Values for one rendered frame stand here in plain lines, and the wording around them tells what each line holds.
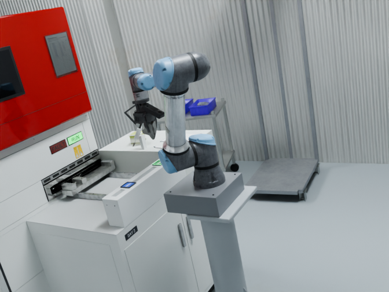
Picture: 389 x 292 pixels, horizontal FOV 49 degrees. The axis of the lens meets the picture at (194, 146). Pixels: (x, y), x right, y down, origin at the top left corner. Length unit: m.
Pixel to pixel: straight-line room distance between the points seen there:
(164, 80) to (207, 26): 2.84
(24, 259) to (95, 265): 0.44
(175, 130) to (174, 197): 0.35
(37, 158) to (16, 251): 0.49
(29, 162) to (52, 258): 0.51
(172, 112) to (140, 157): 0.84
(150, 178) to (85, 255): 0.48
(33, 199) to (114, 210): 0.59
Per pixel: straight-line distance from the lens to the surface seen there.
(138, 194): 2.05
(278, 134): 4.41
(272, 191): 3.66
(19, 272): 2.46
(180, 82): 1.65
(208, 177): 1.94
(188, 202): 1.94
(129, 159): 2.58
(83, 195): 2.44
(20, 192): 2.39
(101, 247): 2.08
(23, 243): 2.44
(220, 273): 2.18
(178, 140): 1.80
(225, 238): 2.07
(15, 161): 2.36
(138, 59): 4.97
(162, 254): 2.25
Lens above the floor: 1.72
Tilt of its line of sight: 18 degrees down
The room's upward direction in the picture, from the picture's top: 12 degrees counter-clockwise
